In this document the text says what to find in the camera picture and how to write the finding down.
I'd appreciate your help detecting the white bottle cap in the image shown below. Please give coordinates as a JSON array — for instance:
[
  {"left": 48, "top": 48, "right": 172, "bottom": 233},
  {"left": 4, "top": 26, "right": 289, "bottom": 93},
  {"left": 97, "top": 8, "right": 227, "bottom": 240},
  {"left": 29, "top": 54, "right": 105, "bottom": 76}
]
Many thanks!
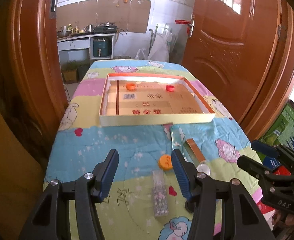
[{"left": 197, "top": 163, "right": 210, "bottom": 176}]

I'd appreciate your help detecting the black bottle cap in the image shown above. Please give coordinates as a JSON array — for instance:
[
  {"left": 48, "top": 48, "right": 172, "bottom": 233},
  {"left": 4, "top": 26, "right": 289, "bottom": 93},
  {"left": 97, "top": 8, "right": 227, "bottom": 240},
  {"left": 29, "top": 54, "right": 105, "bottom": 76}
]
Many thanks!
[{"left": 184, "top": 201, "right": 195, "bottom": 213}]

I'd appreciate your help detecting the green printed carton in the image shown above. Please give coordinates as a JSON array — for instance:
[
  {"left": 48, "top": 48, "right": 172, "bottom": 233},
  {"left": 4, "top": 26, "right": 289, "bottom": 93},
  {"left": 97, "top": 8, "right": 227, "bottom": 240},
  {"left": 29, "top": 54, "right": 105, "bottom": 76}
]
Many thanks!
[{"left": 258, "top": 100, "right": 294, "bottom": 169}]

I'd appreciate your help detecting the copper gold rectangular box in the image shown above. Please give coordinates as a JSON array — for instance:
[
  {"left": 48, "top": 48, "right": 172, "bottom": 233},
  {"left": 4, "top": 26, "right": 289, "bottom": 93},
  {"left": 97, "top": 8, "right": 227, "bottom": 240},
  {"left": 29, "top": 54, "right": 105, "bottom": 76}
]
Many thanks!
[{"left": 186, "top": 138, "right": 206, "bottom": 163}]

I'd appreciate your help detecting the light blue rectangular box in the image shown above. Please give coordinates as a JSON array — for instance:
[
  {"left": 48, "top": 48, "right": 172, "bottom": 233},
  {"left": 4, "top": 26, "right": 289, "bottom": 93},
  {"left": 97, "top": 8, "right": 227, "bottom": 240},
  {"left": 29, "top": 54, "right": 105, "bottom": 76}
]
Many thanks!
[{"left": 170, "top": 125, "right": 187, "bottom": 160}]

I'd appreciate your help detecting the colourful cartoon quilt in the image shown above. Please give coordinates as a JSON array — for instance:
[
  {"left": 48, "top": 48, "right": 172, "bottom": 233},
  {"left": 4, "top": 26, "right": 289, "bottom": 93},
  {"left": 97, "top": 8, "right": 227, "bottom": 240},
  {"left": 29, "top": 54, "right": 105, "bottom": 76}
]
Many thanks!
[{"left": 44, "top": 60, "right": 262, "bottom": 239}]

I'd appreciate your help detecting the large orange bottle cap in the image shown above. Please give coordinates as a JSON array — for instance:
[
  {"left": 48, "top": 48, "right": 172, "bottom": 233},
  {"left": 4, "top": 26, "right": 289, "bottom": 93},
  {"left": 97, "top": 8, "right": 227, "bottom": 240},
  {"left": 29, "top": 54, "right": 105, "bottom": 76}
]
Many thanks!
[{"left": 158, "top": 154, "right": 173, "bottom": 171}]

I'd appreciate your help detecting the red bottle cap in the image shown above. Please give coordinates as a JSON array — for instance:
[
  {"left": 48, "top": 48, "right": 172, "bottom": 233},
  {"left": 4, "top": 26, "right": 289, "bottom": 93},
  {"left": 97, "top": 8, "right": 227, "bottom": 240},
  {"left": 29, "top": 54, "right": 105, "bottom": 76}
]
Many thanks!
[{"left": 165, "top": 85, "right": 175, "bottom": 92}]

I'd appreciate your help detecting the brown wooden door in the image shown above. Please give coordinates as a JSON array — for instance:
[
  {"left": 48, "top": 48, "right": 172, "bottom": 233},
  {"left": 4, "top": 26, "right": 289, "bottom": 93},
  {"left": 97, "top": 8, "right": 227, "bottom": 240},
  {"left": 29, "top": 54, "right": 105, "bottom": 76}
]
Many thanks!
[{"left": 182, "top": 0, "right": 280, "bottom": 122}]

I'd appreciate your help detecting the shallow gold orange box lid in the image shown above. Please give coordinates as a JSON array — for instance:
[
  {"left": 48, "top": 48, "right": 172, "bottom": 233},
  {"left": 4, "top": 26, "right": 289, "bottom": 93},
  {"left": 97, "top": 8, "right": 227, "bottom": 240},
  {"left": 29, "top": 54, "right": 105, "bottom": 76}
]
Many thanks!
[{"left": 99, "top": 73, "right": 215, "bottom": 126}]

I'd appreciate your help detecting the small orange bottle cap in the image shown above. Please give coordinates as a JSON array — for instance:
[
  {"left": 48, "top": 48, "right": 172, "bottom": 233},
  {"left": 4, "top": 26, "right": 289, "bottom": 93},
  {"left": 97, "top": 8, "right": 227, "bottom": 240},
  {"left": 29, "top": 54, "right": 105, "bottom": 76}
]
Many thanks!
[{"left": 126, "top": 83, "right": 136, "bottom": 91}]

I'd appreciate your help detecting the white plastic sack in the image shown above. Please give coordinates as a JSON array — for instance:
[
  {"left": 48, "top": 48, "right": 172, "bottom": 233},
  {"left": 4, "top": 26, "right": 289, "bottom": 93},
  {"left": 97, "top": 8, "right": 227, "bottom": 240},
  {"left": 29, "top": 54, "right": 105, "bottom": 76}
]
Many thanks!
[{"left": 135, "top": 31, "right": 172, "bottom": 62}]

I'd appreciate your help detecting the white kitchen counter cabinet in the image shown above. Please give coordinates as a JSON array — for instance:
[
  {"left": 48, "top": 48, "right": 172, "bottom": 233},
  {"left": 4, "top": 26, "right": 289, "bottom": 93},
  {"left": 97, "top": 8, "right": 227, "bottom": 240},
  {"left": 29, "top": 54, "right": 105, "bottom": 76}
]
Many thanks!
[{"left": 57, "top": 33, "right": 116, "bottom": 67}]

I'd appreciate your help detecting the dark green air fryer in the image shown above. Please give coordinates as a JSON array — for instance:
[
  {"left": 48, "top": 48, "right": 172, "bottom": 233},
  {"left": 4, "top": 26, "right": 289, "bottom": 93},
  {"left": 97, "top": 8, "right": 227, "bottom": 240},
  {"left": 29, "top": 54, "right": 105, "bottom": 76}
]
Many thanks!
[{"left": 93, "top": 37, "right": 109, "bottom": 57}]

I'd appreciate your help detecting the metal basin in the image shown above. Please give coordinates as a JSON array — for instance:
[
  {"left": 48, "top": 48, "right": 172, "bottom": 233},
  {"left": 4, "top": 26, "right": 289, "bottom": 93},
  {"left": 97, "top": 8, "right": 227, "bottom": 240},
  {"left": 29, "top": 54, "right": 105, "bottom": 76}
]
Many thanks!
[{"left": 56, "top": 30, "right": 73, "bottom": 38}]

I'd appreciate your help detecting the black gas stove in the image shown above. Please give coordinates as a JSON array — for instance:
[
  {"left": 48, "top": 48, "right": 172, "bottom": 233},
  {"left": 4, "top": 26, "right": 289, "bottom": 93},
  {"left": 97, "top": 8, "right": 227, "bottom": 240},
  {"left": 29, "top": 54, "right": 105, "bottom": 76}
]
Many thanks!
[{"left": 92, "top": 22, "right": 117, "bottom": 34}]

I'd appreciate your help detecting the silver door handle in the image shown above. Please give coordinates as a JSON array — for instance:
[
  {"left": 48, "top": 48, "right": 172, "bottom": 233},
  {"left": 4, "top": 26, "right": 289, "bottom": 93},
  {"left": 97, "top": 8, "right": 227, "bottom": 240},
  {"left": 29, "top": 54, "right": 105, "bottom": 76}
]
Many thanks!
[{"left": 188, "top": 14, "right": 195, "bottom": 38}]

